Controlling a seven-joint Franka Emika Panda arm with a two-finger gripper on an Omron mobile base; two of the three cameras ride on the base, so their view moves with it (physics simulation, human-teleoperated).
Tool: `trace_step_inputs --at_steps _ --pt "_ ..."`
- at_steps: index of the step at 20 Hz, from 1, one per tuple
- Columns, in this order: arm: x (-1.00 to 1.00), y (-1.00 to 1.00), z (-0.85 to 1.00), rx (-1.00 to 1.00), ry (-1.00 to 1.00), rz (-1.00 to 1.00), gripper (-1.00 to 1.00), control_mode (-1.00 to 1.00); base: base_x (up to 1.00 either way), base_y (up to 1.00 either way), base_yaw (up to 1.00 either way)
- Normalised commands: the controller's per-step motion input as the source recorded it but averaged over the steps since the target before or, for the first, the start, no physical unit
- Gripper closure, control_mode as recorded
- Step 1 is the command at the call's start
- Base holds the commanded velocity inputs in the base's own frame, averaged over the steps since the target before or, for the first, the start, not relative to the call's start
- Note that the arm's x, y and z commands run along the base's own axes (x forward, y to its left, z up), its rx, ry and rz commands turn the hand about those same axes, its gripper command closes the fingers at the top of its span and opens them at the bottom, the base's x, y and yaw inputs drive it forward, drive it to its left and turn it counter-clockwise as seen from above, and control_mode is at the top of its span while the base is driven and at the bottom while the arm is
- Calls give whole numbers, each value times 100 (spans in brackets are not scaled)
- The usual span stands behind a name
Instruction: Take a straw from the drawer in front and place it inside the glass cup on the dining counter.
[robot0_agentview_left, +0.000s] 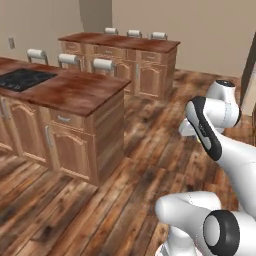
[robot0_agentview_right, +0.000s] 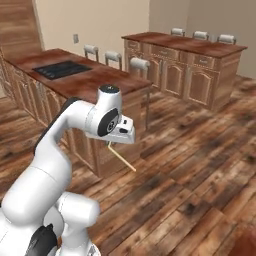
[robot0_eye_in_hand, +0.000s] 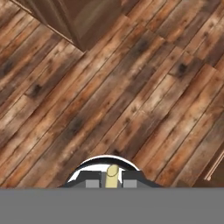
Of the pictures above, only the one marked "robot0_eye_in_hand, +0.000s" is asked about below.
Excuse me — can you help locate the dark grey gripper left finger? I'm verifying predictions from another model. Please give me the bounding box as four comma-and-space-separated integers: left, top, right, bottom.
59, 170, 102, 189

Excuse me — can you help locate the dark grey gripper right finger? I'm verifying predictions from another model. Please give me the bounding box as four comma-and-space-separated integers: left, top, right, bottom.
122, 170, 163, 189

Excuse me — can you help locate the pale yellow straw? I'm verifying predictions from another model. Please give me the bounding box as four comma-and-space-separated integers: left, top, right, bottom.
104, 164, 120, 189

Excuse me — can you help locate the white and black round thing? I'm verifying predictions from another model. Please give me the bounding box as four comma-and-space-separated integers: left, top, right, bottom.
66, 154, 144, 185

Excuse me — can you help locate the dark brown wooden cabinet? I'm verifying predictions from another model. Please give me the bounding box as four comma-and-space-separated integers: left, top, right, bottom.
10, 0, 123, 53
192, 144, 224, 189

